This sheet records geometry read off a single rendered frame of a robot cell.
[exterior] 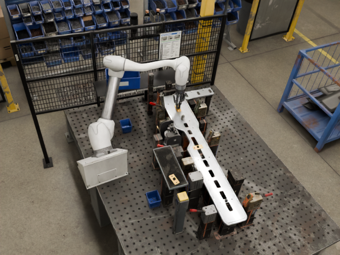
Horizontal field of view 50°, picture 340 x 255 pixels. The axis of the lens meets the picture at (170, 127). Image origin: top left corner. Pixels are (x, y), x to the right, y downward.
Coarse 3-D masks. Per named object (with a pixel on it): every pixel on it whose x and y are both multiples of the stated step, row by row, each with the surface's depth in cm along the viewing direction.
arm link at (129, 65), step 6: (126, 60) 293; (162, 60) 304; (168, 60) 305; (174, 60) 305; (180, 60) 303; (186, 60) 304; (126, 66) 293; (132, 66) 293; (138, 66) 294; (144, 66) 295; (150, 66) 297; (156, 66) 300; (162, 66) 304; (174, 66) 304; (186, 66) 300
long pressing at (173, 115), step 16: (176, 96) 336; (176, 112) 321; (192, 112) 323; (176, 128) 308; (192, 128) 309; (192, 144) 296; (208, 160) 286; (208, 176) 275; (224, 176) 277; (208, 192) 265; (224, 192) 266; (224, 208) 256; (240, 208) 257
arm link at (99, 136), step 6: (90, 126) 294; (96, 126) 293; (102, 126) 294; (90, 132) 293; (96, 132) 291; (102, 132) 293; (108, 132) 302; (90, 138) 294; (96, 138) 291; (102, 138) 292; (108, 138) 297; (96, 144) 292; (102, 144) 292; (108, 144) 295
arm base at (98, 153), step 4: (104, 148) 293; (108, 148) 295; (112, 148) 300; (96, 152) 294; (100, 152) 292; (104, 152) 292; (108, 152) 293; (112, 152) 295; (92, 156) 301; (96, 156) 289; (100, 156) 290
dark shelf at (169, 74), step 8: (152, 72) 354; (160, 72) 355; (168, 72) 356; (104, 80) 341; (144, 80) 345; (160, 80) 346; (96, 88) 333; (104, 88) 333; (144, 88) 337; (104, 96) 327
